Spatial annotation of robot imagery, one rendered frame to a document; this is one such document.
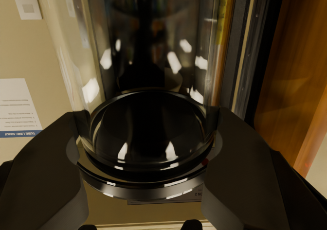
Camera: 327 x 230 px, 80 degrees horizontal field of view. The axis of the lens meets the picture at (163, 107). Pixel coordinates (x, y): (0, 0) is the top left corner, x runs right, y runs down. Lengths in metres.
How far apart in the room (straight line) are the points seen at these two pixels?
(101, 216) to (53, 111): 0.64
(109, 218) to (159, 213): 0.08
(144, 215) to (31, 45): 0.70
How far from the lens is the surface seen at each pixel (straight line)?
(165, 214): 0.38
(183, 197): 0.38
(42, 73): 0.89
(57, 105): 0.93
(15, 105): 1.01
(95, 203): 0.39
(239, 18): 0.36
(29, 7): 0.84
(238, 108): 0.39
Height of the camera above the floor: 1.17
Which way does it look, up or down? 28 degrees up
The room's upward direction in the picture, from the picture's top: 179 degrees clockwise
